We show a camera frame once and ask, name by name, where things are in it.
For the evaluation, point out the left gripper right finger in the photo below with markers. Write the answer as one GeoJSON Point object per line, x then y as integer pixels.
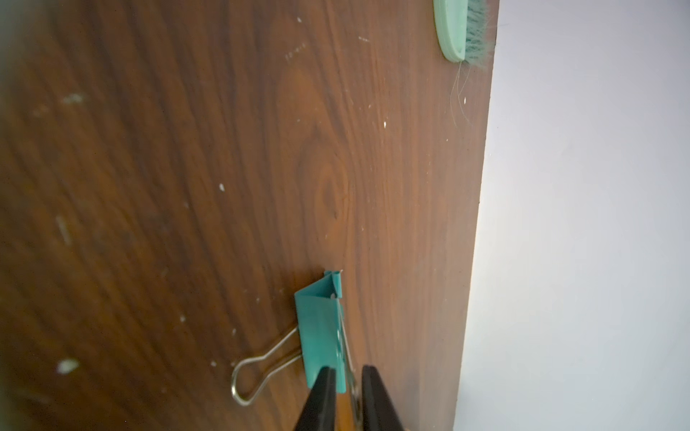
{"type": "Point", "coordinates": [378, 411]}

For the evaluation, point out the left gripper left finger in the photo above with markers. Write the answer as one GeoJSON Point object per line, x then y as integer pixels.
{"type": "Point", "coordinates": [319, 411]}

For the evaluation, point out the teal binder clip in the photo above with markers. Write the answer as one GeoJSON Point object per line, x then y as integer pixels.
{"type": "Point", "coordinates": [323, 341]}

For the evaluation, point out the green plastic dustpan brush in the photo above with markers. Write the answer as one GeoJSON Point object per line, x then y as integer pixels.
{"type": "Point", "coordinates": [461, 28]}

